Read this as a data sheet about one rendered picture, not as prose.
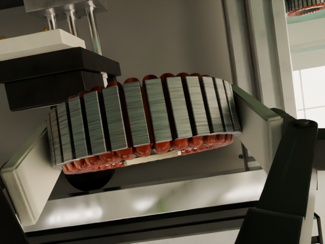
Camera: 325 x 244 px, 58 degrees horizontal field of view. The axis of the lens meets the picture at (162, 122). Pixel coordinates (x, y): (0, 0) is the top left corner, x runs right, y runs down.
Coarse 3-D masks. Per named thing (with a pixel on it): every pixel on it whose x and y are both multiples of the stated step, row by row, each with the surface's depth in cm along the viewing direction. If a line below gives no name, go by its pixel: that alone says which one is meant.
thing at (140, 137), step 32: (96, 96) 13; (128, 96) 13; (160, 96) 13; (192, 96) 13; (224, 96) 15; (64, 128) 14; (96, 128) 13; (128, 128) 13; (160, 128) 13; (192, 128) 13; (224, 128) 14; (64, 160) 14; (96, 160) 13; (128, 160) 20
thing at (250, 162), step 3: (246, 159) 36; (249, 159) 36; (252, 159) 36; (246, 162) 36; (249, 162) 35; (252, 162) 35; (255, 162) 35; (246, 165) 36; (249, 165) 35; (252, 165) 35; (255, 165) 35; (258, 165) 35
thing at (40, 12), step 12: (24, 0) 30; (36, 0) 29; (48, 0) 29; (60, 0) 29; (72, 0) 29; (84, 0) 29; (96, 0) 30; (36, 12) 30; (48, 12) 31; (60, 12) 31; (84, 12) 33; (96, 12) 34
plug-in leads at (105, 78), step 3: (105, 75) 31; (105, 78) 31; (108, 78) 35; (111, 78) 35; (114, 78) 35; (105, 81) 31; (108, 81) 35; (111, 81) 35; (105, 84) 31; (105, 87) 31
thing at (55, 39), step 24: (48, 24) 32; (72, 24) 32; (96, 24) 32; (0, 48) 20; (24, 48) 20; (48, 48) 21; (72, 48) 22; (96, 48) 32; (0, 72) 23; (24, 72) 23; (48, 72) 23; (72, 72) 23; (96, 72) 27; (120, 72) 37; (24, 96) 23; (48, 96) 23
